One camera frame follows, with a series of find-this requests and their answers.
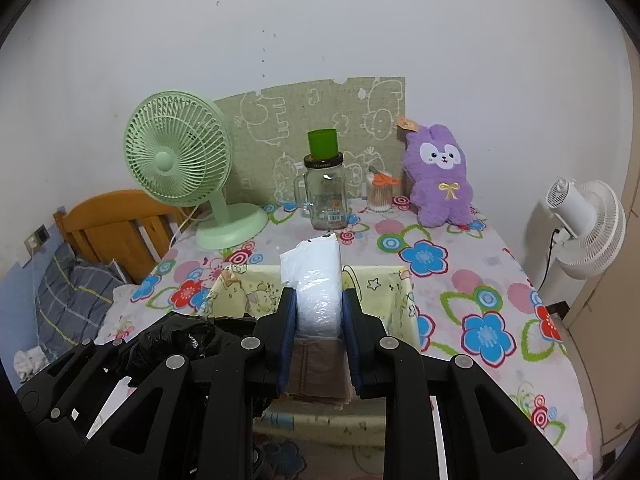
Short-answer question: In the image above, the brown cloth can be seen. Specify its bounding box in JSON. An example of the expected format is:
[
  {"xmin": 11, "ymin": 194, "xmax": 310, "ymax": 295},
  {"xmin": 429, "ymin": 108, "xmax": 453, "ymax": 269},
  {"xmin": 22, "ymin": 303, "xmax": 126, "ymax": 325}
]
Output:
[{"xmin": 285, "ymin": 338, "xmax": 354, "ymax": 405}]

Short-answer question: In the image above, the yellow cartoon fabric basket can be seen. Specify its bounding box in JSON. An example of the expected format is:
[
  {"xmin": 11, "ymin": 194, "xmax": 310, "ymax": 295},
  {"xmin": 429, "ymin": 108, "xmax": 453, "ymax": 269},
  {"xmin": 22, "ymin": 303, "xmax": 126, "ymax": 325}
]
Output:
[{"xmin": 200, "ymin": 264, "xmax": 421, "ymax": 446}]

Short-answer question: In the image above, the white plastic bag roll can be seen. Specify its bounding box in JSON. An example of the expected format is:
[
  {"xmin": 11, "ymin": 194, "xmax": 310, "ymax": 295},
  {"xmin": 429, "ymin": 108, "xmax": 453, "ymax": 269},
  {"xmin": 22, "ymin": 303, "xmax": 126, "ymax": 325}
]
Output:
[{"xmin": 280, "ymin": 233, "xmax": 343, "ymax": 339}]

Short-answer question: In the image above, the floral tablecloth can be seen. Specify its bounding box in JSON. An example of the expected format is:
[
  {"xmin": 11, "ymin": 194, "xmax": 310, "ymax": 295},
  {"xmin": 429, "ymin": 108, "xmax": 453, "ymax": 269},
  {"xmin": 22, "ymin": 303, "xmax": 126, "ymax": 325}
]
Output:
[{"xmin": 127, "ymin": 196, "xmax": 594, "ymax": 479}]

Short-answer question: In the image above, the grey plaid pillow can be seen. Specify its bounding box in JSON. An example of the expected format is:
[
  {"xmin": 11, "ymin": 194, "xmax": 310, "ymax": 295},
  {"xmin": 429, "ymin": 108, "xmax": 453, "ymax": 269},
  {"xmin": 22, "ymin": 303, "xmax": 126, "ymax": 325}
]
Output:
[{"xmin": 35, "ymin": 243, "xmax": 129, "ymax": 362}]

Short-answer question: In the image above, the white crumpled cloth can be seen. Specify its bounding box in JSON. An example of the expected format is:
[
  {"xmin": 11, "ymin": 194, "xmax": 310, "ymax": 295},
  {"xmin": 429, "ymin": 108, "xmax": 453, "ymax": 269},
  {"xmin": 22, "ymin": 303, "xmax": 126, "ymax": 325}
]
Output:
[{"xmin": 13, "ymin": 346, "xmax": 50, "ymax": 384}]

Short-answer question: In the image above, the wooden bed headboard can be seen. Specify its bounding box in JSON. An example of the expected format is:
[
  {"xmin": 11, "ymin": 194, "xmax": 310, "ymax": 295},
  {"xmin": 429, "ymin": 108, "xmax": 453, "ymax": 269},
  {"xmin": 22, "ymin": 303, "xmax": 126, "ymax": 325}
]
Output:
[{"xmin": 53, "ymin": 190, "xmax": 186, "ymax": 283}]

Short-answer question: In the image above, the white standing fan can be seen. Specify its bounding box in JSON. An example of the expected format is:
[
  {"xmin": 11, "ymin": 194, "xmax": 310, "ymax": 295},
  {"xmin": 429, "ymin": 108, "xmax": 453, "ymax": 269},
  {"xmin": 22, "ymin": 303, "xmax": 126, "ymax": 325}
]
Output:
[{"xmin": 544, "ymin": 178, "xmax": 627, "ymax": 280}]

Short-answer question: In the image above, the glass mason jar mug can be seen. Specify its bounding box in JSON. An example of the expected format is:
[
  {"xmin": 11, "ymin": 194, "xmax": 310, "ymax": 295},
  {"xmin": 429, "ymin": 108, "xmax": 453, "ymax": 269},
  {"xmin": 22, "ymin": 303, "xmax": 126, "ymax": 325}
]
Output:
[{"xmin": 294, "ymin": 152, "xmax": 348, "ymax": 231}]

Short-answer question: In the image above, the cotton swab container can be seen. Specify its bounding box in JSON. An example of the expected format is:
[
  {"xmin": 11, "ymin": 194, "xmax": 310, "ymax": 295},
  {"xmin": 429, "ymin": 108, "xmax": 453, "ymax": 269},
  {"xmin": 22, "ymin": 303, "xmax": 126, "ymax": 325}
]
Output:
[{"xmin": 367, "ymin": 166, "xmax": 400, "ymax": 212}]

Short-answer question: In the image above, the green desk fan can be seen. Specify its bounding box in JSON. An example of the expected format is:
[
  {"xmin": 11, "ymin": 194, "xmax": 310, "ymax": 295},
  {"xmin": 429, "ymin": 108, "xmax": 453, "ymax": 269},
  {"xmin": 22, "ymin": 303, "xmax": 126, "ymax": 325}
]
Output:
[{"xmin": 124, "ymin": 91, "xmax": 268, "ymax": 250}]

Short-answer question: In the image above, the purple plush bunny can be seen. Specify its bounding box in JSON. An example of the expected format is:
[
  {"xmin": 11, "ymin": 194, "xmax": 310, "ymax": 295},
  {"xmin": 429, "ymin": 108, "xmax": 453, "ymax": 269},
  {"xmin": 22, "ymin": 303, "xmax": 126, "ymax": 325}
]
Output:
[{"xmin": 397, "ymin": 117, "xmax": 473, "ymax": 229}]

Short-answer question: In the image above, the green cartoon puzzle board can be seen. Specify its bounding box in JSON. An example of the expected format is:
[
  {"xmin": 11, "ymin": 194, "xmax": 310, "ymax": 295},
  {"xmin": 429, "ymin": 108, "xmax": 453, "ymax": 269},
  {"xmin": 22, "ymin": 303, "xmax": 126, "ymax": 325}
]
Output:
[{"xmin": 215, "ymin": 76, "xmax": 406, "ymax": 205}]

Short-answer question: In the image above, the green plastic cup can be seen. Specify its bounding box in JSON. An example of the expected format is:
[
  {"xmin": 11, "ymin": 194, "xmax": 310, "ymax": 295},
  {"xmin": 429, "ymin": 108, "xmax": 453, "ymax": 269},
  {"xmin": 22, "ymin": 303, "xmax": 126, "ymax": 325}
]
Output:
[{"xmin": 307, "ymin": 129, "xmax": 340, "ymax": 160}]

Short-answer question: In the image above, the wall power socket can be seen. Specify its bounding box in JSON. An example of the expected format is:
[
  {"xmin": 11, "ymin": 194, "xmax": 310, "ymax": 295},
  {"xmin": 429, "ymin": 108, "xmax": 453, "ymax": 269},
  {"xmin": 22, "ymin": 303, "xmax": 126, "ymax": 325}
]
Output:
[{"xmin": 24, "ymin": 226, "xmax": 50, "ymax": 256}]

